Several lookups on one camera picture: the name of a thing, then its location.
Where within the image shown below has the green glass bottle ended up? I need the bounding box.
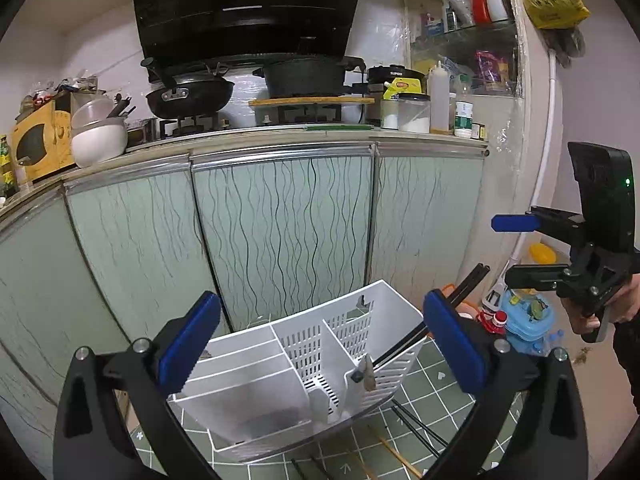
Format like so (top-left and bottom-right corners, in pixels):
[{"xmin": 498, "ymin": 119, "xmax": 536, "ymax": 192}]
[{"xmin": 0, "ymin": 135, "xmax": 19, "ymax": 199}]

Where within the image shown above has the orange bag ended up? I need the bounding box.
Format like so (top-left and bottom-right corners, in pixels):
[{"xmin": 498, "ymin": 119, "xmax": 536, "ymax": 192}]
[{"xmin": 442, "ymin": 284, "xmax": 476, "ymax": 319}]

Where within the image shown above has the blue plastic container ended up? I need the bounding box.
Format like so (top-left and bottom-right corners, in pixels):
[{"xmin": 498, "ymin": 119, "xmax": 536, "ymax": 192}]
[{"xmin": 502, "ymin": 287, "xmax": 556, "ymax": 346}]

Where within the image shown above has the black range hood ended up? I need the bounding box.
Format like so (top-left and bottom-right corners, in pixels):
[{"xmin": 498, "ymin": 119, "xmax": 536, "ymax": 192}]
[{"xmin": 131, "ymin": 0, "xmax": 367, "ymax": 69}]

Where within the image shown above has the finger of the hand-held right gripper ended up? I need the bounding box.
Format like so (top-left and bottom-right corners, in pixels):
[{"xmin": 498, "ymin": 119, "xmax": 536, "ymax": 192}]
[
  {"xmin": 491, "ymin": 206, "xmax": 586, "ymax": 235},
  {"xmin": 504, "ymin": 263, "xmax": 573, "ymax": 289}
]

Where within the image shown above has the white pipe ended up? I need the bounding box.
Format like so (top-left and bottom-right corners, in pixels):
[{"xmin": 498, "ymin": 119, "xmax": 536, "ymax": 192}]
[{"xmin": 500, "ymin": 50, "xmax": 559, "ymax": 281}]

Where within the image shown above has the black cast iron pot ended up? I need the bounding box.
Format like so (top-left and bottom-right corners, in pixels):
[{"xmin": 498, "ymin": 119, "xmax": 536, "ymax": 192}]
[{"xmin": 252, "ymin": 56, "xmax": 366, "ymax": 99}]

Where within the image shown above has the black wok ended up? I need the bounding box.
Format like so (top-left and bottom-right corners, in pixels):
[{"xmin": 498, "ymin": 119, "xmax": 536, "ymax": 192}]
[{"xmin": 140, "ymin": 57, "xmax": 236, "ymax": 119}]

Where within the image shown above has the round wooden board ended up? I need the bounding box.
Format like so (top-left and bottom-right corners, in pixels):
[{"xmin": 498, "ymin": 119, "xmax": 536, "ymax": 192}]
[{"xmin": 248, "ymin": 96, "xmax": 376, "ymax": 109}]

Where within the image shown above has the yellow box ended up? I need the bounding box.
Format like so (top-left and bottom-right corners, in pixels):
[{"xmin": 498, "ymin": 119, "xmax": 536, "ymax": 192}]
[{"xmin": 11, "ymin": 92, "xmax": 77, "ymax": 184}]

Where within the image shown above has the stack of white bowls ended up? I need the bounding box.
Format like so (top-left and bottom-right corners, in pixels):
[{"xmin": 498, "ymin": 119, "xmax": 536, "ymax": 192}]
[{"xmin": 70, "ymin": 97, "xmax": 132, "ymax": 169}]

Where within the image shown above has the gas stove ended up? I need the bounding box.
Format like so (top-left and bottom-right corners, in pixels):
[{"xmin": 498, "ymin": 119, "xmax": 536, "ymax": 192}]
[{"xmin": 127, "ymin": 107, "xmax": 371, "ymax": 137}]

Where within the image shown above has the person's right hand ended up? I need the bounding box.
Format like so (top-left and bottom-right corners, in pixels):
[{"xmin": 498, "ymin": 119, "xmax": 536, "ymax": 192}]
[{"xmin": 559, "ymin": 295, "xmax": 601, "ymax": 336}]

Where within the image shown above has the green checked tablecloth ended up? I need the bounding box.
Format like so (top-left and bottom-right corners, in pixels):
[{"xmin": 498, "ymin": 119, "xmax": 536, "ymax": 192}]
[{"xmin": 127, "ymin": 340, "xmax": 526, "ymax": 480}]

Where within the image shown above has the green wavy-line cabinet door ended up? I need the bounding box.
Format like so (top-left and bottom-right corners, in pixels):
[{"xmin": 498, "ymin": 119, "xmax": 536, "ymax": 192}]
[
  {"xmin": 0, "ymin": 185, "xmax": 136, "ymax": 461},
  {"xmin": 370, "ymin": 142, "xmax": 490, "ymax": 311},
  {"xmin": 62, "ymin": 157, "xmax": 233, "ymax": 333},
  {"xmin": 190, "ymin": 145, "xmax": 377, "ymax": 333}
]

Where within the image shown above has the green label plastic bottle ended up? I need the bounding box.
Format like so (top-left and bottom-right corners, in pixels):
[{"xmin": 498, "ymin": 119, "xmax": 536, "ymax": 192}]
[{"xmin": 454, "ymin": 75, "xmax": 475, "ymax": 139}]

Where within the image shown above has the glass jar with yellow lid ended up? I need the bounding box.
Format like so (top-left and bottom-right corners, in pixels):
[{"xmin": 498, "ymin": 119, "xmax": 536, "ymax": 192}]
[{"xmin": 528, "ymin": 242, "xmax": 559, "ymax": 264}]

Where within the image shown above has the person's right forearm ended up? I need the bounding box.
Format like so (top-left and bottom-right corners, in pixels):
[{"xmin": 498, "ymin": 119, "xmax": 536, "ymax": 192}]
[{"xmin": 612, "ymin": 305, "xmax": 640, "ymax": 416}]

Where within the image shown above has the white plastic utensil holder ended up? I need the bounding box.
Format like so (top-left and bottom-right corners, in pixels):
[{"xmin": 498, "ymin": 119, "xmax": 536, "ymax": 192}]
[{"xmin": 167, "ymin": 280, "xmax": 428, "ymax": 463}]

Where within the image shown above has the dark bottle with red cap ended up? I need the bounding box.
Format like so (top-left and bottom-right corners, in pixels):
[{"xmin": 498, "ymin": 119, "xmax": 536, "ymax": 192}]
[{"xmin": 480, "ymin": 310, "xmax": 509, "ymax": 337}]

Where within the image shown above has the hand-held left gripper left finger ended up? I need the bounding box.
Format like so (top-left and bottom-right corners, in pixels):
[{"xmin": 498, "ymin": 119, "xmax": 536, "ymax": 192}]
[{"xmin": 53, "ymin": 290, "xmax": 222, "ymax": 480}]

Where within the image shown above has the clear tub of white powder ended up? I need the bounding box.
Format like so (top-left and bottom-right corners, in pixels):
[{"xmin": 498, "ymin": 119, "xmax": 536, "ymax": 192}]
[{"xmin": 397, "ymin": 93, "xmax": 432, "ymax": 134}]

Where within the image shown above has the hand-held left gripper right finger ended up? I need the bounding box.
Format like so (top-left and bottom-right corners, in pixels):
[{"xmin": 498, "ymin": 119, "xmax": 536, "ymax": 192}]
[{"xmin": 422, "ymin": 288, "xmax": 590, "ymax": 480}]

